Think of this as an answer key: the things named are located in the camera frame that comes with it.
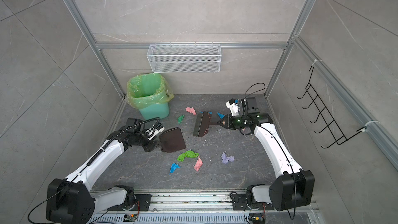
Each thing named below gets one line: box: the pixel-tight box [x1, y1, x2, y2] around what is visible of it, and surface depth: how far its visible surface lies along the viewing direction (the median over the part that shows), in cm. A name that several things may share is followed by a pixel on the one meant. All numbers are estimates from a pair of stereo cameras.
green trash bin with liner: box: [126, 72, 175, 120], surface depth 97 cm
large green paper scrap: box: [176, 149, 200, 162], surface depth 90 cm
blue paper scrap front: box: [168, 162, 182, 175], surface depth 85 cm
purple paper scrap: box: [220, 151, 235, 164], surface depth 89 cm
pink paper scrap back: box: [185, 106, 197, 116], surface depth 111 cm
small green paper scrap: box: [177, 114, 185, 125], surface depth 106 cm
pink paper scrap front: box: [193, 155, 204, 172], surface depth 87 cm
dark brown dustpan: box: [159, 127, 187, 153], surface depth 97 cm
